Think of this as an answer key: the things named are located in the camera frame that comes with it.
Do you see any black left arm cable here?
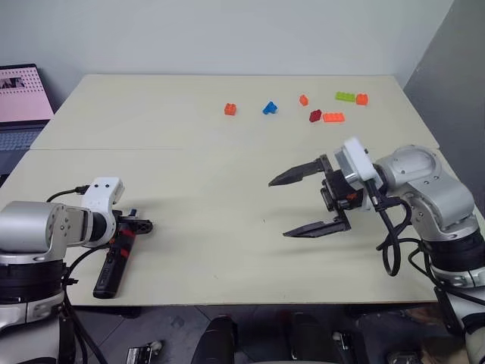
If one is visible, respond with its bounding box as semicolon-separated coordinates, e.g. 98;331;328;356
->
60;242;114;364

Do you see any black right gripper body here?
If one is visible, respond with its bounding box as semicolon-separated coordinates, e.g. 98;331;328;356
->
318;154;365;224

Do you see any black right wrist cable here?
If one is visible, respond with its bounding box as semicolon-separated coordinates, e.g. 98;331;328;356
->
365;177;421;277

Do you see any open laptop computer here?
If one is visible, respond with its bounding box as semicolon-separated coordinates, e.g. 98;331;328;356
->
0;63;56;175

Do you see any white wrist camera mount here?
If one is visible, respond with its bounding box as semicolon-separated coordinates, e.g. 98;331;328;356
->
81;177;126;221
333;136;377;184

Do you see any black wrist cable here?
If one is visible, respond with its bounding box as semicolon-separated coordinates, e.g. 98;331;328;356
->
365;177;421;277
45;184;91;204

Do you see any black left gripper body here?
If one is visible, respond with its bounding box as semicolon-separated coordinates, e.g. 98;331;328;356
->
111;211;134;248

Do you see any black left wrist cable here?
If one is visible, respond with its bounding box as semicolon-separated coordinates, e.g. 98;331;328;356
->
45;184;91;204

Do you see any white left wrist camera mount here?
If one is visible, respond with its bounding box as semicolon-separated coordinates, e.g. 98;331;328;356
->
81;177;126;221

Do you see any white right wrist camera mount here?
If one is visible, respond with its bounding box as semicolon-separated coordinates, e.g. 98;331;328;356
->
333;136;377;184

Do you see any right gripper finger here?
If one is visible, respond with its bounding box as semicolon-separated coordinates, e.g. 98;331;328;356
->
282;217;352;240
268;158;324;188

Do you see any dark rounded shape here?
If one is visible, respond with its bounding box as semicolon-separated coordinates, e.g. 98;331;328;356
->
195;316;238;364

